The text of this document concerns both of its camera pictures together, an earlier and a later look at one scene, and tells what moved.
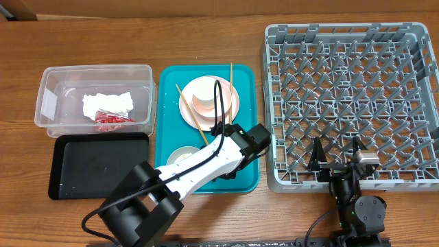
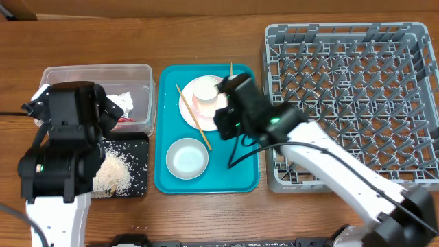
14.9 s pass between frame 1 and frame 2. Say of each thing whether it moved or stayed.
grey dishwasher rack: stayed
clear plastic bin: stayed
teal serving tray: stayed
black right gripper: moved
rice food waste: moved
